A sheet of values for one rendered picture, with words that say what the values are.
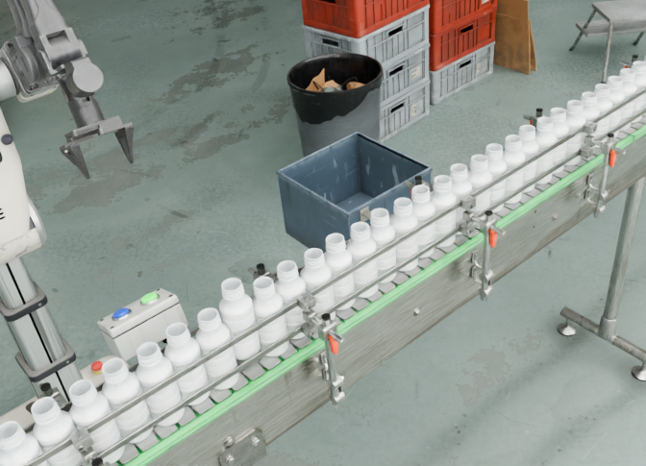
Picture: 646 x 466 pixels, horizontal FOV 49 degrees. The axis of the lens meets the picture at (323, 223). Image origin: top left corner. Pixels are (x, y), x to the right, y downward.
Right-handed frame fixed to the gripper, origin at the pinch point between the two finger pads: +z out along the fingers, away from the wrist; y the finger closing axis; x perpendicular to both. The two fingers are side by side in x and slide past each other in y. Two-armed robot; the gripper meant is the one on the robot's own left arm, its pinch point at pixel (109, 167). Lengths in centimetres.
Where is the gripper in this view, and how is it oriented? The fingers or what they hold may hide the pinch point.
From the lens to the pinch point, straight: 153.0
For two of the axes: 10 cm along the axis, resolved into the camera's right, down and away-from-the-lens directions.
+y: 7.6, -3.8, 5.3
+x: -5.6, 0.5, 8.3
